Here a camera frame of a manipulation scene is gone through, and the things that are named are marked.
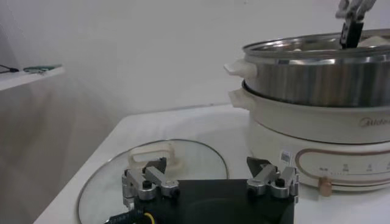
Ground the round glass pot lid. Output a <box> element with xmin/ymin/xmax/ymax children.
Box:
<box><xmin>76</xmin><ymin>139</ymin><xmax>229</xmax><ymax>224</ymax></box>

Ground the green and silver object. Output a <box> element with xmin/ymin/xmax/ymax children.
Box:
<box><xmin>23</xmin><ymin>63</ymin><xmax>63</xmax><ymax>74</ymax></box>

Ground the white side table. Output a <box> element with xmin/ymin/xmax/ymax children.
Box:
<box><xmin>0</xmin><ymin>65</ymin><xmax>66</xmax><ymax>92</ymax></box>

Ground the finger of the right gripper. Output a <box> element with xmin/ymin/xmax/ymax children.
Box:
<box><xmin>335</xmin><ymin>0</ymin><xmax>378</xmax><ymax>50</ymax></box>

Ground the thin black desk cable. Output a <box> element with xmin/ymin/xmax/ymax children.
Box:
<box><xmin>0</xmin><ymin>63</ymin><xmax>20</xmax><ymax>74</ymax></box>

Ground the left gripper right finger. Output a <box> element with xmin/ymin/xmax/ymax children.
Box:
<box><xmin>246</xmin><ymin>156</ymin><xmax>300</xmax><ymax>204</ymax></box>

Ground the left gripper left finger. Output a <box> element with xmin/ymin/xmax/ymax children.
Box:
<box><xmin>121</xmin><ymin>156</ymin><xmax>181</xmax><ymax>205</ymax></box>

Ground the cream electric cooker pot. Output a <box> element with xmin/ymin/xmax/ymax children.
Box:
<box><xmin>228</xmin><ymin>88</ymin><xmax>390</xmax><ymax>197</ymax></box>

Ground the perforated steel steamer basket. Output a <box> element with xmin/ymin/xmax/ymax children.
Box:
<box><xmin>224</xmin><ymin>29</ymin><xmax>390</xmax><ymax>108</ymax></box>

